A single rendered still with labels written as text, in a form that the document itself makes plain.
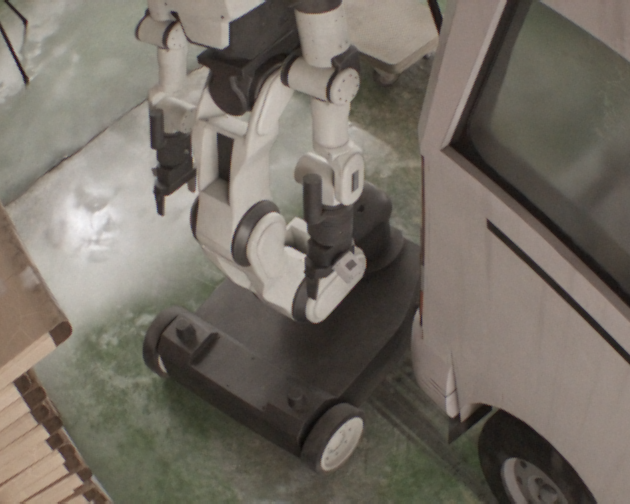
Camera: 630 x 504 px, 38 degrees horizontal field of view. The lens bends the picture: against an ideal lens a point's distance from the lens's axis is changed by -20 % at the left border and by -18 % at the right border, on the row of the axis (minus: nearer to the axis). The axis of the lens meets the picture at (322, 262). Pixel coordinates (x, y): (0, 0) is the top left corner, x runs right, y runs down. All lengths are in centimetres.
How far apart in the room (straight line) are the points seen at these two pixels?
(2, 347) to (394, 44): 211
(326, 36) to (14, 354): 80
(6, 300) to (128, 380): 125
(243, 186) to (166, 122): 27
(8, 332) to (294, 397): 102
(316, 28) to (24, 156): 209
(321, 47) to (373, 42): 155
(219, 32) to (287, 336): 100
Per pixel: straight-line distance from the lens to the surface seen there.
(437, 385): 221
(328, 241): 212
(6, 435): 169
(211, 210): 223
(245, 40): 191
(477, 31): 141
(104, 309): 305
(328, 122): 196
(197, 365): 261
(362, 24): 348
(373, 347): 259
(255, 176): 219
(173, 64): 222
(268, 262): 226
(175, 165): 237
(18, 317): 163
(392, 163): 322
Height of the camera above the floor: 228
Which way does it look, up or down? 50 degrees down
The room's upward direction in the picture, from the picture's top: 11 degrees counter-clockwise
